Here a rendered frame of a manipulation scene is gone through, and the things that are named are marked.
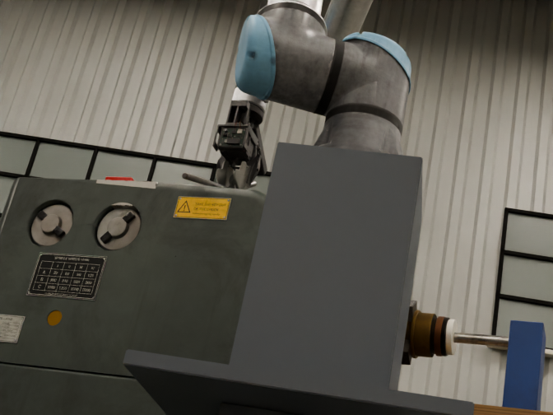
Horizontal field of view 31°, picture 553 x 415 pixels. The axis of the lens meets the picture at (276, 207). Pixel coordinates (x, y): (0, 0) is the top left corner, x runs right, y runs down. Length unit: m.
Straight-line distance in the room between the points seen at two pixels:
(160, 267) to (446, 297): 7.29
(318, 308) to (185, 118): 8.69
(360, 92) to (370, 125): 0.06
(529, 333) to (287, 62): 0.73
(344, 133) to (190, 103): 8.61
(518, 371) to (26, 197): 1.02
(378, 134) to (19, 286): 0.86
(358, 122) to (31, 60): 9.31
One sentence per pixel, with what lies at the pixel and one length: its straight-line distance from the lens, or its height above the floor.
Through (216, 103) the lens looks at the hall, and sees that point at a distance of 9.95.
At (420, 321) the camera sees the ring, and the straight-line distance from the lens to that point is 1.90.
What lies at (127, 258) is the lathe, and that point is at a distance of 1.88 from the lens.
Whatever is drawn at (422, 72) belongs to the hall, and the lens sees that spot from 10.12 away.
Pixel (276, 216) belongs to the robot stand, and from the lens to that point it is 1.30.
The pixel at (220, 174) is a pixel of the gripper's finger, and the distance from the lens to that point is 2.02.
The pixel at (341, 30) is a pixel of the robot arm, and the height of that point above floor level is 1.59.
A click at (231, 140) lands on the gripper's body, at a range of 2.00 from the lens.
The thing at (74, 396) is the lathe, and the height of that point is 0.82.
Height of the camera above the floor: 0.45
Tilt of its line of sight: 25 degrees up
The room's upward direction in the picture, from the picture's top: 12 degrees clockwise
